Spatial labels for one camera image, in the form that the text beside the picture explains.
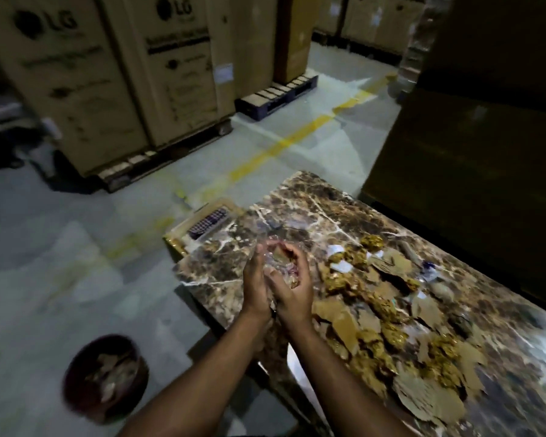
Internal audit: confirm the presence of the person's left hand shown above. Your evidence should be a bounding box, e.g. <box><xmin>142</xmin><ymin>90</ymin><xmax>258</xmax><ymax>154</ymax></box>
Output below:
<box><xmin>241</xmin><ymin>240</ymin><xmax>277</xmax><ymax>320</ymax></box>

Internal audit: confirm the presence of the person's right hand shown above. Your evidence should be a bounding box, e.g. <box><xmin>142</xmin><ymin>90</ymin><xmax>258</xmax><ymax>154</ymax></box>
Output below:
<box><xmin>264</xmin><ymin>241</ymin><xmax>315</xmax><ymax>334</ymax></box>

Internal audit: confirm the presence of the clear plastic packet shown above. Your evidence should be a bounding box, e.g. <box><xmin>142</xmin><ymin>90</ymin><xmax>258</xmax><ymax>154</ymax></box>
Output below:
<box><xmin>255</xmin><ymin>232</ymin><xmax>301</xmax><ymax>289</ymax></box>

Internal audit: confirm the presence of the person's right forearm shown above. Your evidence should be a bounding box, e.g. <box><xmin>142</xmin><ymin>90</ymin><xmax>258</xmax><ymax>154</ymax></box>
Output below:
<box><xmin>286</xmin><ymin>320</ymin><xmax>415</xmax><ymax>437</ymax></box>

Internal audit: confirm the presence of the person's left forearm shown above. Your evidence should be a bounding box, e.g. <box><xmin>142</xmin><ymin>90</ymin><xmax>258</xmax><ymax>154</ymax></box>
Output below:
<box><xmin>118</xmin><ymin>311</ymin><xmax>274</xmax><ymax>437</ymax></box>

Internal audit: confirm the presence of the yellow tray with beads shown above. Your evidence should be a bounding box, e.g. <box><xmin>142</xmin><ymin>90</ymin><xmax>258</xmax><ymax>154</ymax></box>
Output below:
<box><xmin>164</xmin><ymin>199</ymin><xmax>245</xmax><ymax>257</ymax></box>

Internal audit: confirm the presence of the pile of brown card pieces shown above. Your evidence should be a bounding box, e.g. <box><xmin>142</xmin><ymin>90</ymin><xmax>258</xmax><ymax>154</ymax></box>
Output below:
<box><xmin>310</xmin><ymin>246</ymin><xmax>488</xmax><ymax>426</ymax></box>

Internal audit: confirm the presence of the pile of gold jewellery pieces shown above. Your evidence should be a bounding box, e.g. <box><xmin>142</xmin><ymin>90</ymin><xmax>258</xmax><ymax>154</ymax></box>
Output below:
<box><xmin>322</xmin><ymin>233</ymin><xmax>462</xmax><ymax>398</ymax></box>

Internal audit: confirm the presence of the long wooden pallet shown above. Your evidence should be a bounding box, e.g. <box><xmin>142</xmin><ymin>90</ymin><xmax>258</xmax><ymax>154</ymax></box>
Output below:
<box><xmin>96</xmin><ymin>119</ymin><xmax>234</xmax><ymax>193</ymax></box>

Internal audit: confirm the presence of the short dark wooden pallet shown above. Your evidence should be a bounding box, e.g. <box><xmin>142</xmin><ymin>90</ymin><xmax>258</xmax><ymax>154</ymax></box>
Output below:
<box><xmin>235</xmin><ymin>73</ymin><xmax>319</xmax><ymax>122</ymax></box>

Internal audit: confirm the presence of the dark round bowl with scraps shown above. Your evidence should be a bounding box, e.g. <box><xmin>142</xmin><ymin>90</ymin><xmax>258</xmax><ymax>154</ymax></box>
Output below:
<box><xmin>62</xmin><ymin>334</ymin><xmax>150</xmax><ymax>425</ymax></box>

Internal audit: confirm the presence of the plain tall cardboard box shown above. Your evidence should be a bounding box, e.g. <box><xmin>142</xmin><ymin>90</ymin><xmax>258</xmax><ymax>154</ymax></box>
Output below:
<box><xmin>205</xmin><ymin>0</ymin><xmax>283</xmax><ymax>101</ymax></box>

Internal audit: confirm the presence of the large printed cardboard box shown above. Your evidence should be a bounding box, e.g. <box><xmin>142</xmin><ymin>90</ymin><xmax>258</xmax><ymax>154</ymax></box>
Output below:
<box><xmin>98</xmin><ymin>0</ymin><xmax>237</xmax><ymax>148</ymax></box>
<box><xmin>0</xmin><ymin>0</ymin><xmax>150</xmax><ymax>177</ymax></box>

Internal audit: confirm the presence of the large dark cardboard box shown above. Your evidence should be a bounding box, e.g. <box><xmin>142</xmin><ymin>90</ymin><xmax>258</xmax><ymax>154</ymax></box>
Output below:
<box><xmin>360</xmin><ymin>0</ymin><xmax>546</xmax><ymax>317</ymax></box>

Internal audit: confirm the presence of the narrow orange-brown cardboard box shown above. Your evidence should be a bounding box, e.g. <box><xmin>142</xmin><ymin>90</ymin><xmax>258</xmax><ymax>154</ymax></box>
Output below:
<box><xmin>274</xmin><ymin>0</ymin><xmax>321</xmax><ymax>84</ymax></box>

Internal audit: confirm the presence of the clear plastic wrapped stack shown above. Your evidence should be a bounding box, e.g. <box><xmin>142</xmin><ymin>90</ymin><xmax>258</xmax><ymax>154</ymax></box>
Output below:
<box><xmin>388</xmin><ymin>13</ymin><xmax>442</xmax><ymax>103</ymax></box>

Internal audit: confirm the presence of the row of distant cardboard boxes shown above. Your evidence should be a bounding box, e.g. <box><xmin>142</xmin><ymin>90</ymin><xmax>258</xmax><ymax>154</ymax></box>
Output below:
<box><xmin>316</xmin><ymin>0</ymin><xmax>430</xmax><ymax>57</ymax></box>

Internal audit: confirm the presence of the dark equipment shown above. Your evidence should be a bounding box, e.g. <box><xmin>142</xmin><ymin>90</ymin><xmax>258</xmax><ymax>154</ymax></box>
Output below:
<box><xmin>0</xmin><ymin>50</ymin><xmax>44</xmax><ymax>180</ymax></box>

